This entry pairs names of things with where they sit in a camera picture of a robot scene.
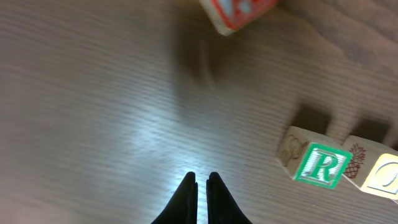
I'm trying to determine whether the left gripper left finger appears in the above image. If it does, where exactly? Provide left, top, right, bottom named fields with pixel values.
left=152, top=172, right=198, bottom=224

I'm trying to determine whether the red A block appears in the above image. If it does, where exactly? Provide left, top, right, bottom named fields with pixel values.
left=199, top=0, right=279, bottom=36

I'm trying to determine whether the yellow O block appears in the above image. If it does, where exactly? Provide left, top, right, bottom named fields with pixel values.
left=343, top=135, right=397, bottom=201

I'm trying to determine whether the green R block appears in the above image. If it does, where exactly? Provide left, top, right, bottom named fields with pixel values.
left=277, top=126, right=353, bottom=189

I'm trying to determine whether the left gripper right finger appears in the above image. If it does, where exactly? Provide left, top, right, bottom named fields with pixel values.
left=206, top=172, right=252, bottom=224

